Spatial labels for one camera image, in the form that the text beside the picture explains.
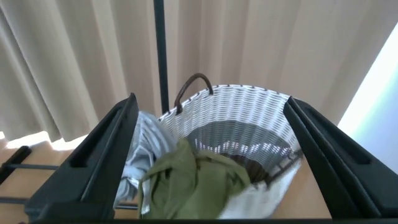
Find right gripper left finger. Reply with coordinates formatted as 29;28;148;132
24;92;139;222

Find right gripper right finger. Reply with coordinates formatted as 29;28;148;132
282;95;398;219

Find green printed t-shirt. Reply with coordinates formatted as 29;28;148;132
136;138;252;220

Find white laundry basket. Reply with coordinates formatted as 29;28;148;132
157;73;304;220

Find black clothes rack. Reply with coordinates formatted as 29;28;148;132
0;0;170;210

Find pale grey shorts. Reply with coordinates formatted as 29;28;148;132
113;111;180;209

